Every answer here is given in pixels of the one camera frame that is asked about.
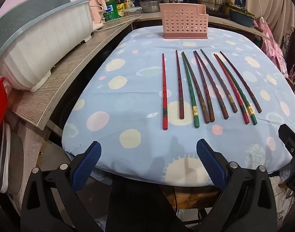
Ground blue dotted tablecloth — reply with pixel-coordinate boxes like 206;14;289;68
61;25;295;188

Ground pink pineapple print apron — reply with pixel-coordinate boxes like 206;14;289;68
255;20;290;64

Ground wooden table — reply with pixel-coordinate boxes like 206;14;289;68
165;185;223;209

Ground black metal chair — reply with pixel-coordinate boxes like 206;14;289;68
281;29;295;92

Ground green chopstick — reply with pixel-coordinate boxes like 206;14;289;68
181;51;200;128

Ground blue plastic basin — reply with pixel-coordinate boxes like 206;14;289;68
229;10;255;27

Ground stacked grey round trays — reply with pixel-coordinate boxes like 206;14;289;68
0;123;24;195

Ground grey wooden counter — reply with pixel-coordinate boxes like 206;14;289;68
8;11;273;130

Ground white electric fan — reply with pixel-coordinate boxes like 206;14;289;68
269;174;295;232

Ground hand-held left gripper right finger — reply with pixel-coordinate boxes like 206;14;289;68
196;139;278;232

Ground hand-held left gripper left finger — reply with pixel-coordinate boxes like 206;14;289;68
20;141;102;232

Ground pink perforated utensil basket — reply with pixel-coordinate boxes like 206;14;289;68
159;3;209;39

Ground row of coloured chopsticks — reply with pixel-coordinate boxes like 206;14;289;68
215;54;258;126

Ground red chopstick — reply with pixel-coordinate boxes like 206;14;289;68
214;54;250;125
161;53;168;130

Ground dark brown chopstick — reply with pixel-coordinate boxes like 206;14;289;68
200;49;238;113
183;52;210;124
195;50;229;120
193;50;215;123
220;51;262;114
175;50;185;120

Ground beige curtain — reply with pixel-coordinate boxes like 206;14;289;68
244;0;295;37

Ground green dish soap bottle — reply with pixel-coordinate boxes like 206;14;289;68
103;0;119;22

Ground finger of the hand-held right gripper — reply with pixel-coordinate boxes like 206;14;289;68
278;124;295;191

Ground small steel pot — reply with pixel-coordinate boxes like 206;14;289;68
140;0;162;14

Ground white power cable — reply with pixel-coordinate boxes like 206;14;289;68
93;14;142;33

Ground clear plastic food container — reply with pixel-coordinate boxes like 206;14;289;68
120;7;142;17

